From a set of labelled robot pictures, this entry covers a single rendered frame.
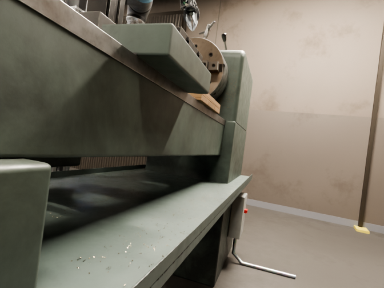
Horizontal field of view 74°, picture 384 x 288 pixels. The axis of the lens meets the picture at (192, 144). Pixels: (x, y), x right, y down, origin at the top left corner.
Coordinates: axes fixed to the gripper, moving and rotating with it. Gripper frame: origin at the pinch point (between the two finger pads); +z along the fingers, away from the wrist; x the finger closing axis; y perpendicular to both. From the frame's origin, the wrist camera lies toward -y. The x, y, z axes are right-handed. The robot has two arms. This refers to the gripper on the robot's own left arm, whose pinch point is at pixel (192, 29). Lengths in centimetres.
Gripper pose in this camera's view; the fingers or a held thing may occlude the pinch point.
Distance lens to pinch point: 152.0
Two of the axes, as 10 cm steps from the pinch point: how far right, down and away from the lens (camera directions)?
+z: 1.1, 9.9, -0.7
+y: -3.0, -0.4, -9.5
